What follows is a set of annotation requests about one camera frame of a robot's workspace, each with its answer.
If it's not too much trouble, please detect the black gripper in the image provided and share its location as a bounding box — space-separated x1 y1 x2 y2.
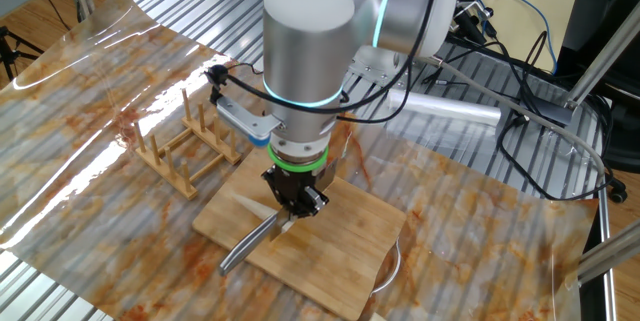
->
260 164 331 220

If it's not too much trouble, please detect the steel cleaver knife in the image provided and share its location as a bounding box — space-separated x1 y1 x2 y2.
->
218 157 339 277

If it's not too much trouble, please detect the tapered white radish piece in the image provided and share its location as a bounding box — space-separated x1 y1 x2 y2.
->
233 193 275 223

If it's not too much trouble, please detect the wooden cutting board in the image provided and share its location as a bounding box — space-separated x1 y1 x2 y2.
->
192 139 407 321

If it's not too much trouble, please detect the wooden peg rack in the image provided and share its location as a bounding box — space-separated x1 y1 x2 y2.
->
132 88 242 201

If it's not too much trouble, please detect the clear plastic film roll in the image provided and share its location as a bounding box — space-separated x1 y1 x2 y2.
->
387 88 503 127

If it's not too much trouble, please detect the marble pattern plastic mat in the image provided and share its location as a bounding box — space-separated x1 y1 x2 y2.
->
0 0 600 321

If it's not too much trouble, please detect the silver black clamp tool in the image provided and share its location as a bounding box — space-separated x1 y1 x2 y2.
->
447 0 496 45

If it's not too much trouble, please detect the black tripod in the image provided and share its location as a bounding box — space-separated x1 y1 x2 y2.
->
0 25 45 82

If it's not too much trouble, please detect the beige desk panel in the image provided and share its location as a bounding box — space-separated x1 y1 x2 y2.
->
462 0 589 75

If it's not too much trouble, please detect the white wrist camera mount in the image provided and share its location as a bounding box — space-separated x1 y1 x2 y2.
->
214 95 284 148

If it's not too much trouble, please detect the black camera cable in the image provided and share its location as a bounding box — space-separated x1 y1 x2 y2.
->
204 0 446 115

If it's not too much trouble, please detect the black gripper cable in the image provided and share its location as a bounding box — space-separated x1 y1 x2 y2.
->
334 55 417 125

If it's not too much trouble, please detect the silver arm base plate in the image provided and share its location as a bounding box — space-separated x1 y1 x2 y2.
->
347 44 419 87

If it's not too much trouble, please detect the black looped cable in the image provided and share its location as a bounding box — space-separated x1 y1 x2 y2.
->
497 110 616 202

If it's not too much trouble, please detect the grey hose with connector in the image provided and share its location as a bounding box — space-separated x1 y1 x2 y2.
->
408 45 609 185

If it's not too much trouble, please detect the blue cable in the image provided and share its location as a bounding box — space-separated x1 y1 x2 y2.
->
474 0 559 75

